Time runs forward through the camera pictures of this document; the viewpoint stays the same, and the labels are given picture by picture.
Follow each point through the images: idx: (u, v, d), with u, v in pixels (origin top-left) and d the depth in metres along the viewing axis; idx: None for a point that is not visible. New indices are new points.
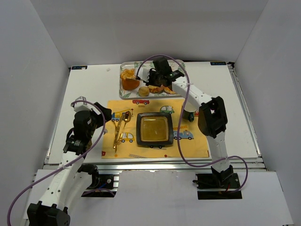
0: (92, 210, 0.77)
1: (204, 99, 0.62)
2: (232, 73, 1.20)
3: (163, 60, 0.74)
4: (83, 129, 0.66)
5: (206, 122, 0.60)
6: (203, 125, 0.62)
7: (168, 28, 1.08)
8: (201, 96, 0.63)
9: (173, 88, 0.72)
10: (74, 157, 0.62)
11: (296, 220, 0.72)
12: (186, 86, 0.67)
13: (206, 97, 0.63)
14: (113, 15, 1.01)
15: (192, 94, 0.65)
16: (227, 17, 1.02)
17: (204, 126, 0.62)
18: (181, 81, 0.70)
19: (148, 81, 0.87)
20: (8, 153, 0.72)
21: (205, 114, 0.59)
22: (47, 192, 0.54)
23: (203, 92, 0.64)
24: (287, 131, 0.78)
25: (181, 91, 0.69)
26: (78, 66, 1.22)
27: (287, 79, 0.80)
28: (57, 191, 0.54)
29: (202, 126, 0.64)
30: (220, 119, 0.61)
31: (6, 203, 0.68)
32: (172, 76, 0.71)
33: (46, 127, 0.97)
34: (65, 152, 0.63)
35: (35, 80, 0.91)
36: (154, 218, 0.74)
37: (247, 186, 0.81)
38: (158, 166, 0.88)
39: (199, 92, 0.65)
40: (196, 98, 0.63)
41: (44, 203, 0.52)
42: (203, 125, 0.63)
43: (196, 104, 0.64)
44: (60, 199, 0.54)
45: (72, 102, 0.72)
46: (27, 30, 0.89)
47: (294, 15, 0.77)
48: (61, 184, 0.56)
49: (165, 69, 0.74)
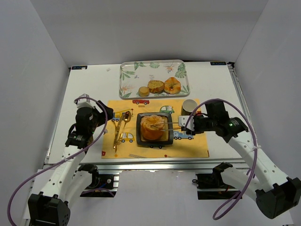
0: (92, 210, 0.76)
1: (275, 178, 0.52)
2: (232, 73, 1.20)
3: (219, 104, 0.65)
4: (84, 125, 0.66)
5: (274, 208, 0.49)
6: (265, 204, 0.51)
7: (168, 28, 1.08)
8: (273, 172, 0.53)
9: (232, 143, 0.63)
10: (76, 150, 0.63)
11: (296, 220, 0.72)
12: (252, 150, 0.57)
13: (280, 174, 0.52)
14: (114, 15, 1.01)
15: (260, 167, 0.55)
16: (227, 18, 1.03)
17: (265, 205, 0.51)
18: (244, 138, 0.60)
19: (194, 128, 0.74)
20: (8, 153, 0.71)
21: (279, 201, 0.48)
22: (48, 183, 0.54)
23: (274, 167, 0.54)
24: (287, 130, 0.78)
25: (243, 152, 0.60)
26: (77, 66, 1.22)
27: (287, 78, 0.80)
28: (59, 182, 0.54)
29: (263, 205, 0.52)
30: (289, 205, 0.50)
31: (5, 203, 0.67)
32: (233, 127, 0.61)
33: (46, 127, 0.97)
34: (67, 146, 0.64)
35: (35, 80, 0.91)
36: (154, 218, 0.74)
37: None
38: (158, 166, 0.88)
39: (268, 164, 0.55)
40: (265, 173, 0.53)
41: (46, 194, 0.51)
42: (263, 203, 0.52)
43: (262, 179, 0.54)
44: (62, 191, 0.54)
45: (75, 99, 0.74)
46: (27, 29, 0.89)
47: (294, 15, 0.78)
48: (63, 176, 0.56)
49: (221, 116, 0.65)
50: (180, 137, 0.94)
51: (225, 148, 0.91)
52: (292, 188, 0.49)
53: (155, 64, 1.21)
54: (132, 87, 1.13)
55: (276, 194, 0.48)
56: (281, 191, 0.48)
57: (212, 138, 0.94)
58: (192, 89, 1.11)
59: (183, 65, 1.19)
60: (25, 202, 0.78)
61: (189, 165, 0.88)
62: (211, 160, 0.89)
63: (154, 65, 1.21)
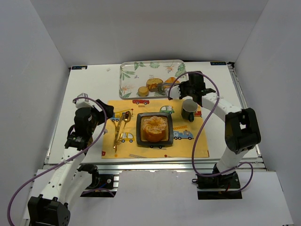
0: (92, 210, 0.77)
1: (232, 110, 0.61)
2: (232, 73, 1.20)
3: (199, 76, 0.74)
4: (83, 126, 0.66)
5: (233, 133, 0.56)
6: (230, 136, 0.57)
7: (168, 28, 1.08)
8: (230, 107, 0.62)
9: (203, 102, 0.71)
10: (75, 152, 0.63)
11: (296, 220, 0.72)
12: (215, 99, 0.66)
13: (236, 108, 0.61)
14: (114, 15, 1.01)
15: (220, 106, 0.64)
16: (227, 17, 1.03)
17: (230, 137, 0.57)
18: (210, 95, 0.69)
19: (180, 94, 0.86)
20: (7, 153, 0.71)
21: (233, 123, 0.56)
22: (48, 185, 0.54)
23: (232, 105, 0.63)
24: (287, 131, 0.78)
25: (210, 104, 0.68)
26: (78, 66, 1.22)
27: (287, 79, 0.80)
28: (58, 185, 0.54)
29: (228, 139, 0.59)
30: (253, 136, 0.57)
31: (6, 204, 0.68)
32: (203, 92, 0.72)
33: (46, 127, 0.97)
34: (67, 148, 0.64)
35: (35, 80, 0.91)
36: (154, 218, 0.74)
37: (247, 189, 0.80)
38: (159, 166, 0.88)
39: (227, 103, 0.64)
40: (224, 108, 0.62)
41: (45, 196, 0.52)
42: (229, 138, 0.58)
43: (223, 116, 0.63)
44: (61, 193, 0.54)
45: (74, 99, 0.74)
46: (27, 29, 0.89)
47: (294, 16, 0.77)
48: (62, 178, 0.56)
49: (198, 86, 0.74)
50: (180, 137, 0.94)
51: (222, 145, 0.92)
52: (248, 116, 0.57)
53: (155, 64, 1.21)
54: (132, 87, 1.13)
55: (231, 117, 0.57)
56: (234, 116, 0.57)
57: (211, 133, 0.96)
58: None
59: (183, 65, 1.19)
60: (25, 203, 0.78)
61: (189, 165, 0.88)
62: (211, 160, 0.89)
63: (154, 65, 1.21)
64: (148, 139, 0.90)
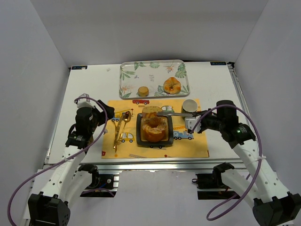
0: (92, 210, 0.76)
1: (275, 191, 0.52)
2: (232, 73, 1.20)
3: (231, 109, 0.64)
4: (84, 125, 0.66)
5: (268, 220, 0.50)
6: (261, 214, 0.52)
7: (168, 28, 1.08)
8: (273, 184, 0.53)
9: (238, 152, 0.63)
10: (76, 150, 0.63)
11: (296, 220, 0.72)
12: (257, 160, 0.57)
13: (281, 188, 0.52)
14: (114, 15, 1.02)
15: (261, 178, 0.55)
16: (227, 17, 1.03)
17: (261, 216, 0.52)
18: (250, 147, 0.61)
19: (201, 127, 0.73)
20: (8, 153, 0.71)
21: (274, 215, 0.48)
22: (48, 183, 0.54)
23: (276, 180, 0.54)
24: (287, 131, 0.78)
25: (247, 161, 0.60)
26: (78, 66, 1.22)
27: (287, 79, 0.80)
28: (59, 182, 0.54)
29: (257, 213, 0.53)
30: (285, 218, 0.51)
31: (6, 204, 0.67)
32: (240, 134, 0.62)
33: (46, 127, 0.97)
34: (67, 146, 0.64)
35: (35, 80, 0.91)
36: (153, 218, 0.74)
37: None
38: (159, 166, 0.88)
39: (271, 176, 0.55)
40: (266, 185, 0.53)
41: (46, 193, 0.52)
42: (259, 214, 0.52)
43: (262, 189, 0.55)
44: (61, 191, 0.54)
45: (75, 99, 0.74)
46: (27, 29, 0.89)
47: (294, 16, 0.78)
48: (63, 176, 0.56)
49: (230, 121, 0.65)
50: (180, 137, 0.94)
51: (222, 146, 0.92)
52: (291, 203, 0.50)
53: (155, 64, 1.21)
54: (132, 87, 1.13)
55: (274, 207, 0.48)
56: (279, 204, 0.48)
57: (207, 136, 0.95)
58: (192, 89, 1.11)
59: (183, 65, 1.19)
60: (25, 202, 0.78)
61: (189, 165, 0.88)
62: (211, 160, 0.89)
63: (154, 65, 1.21)
64: (148, 139, 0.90)
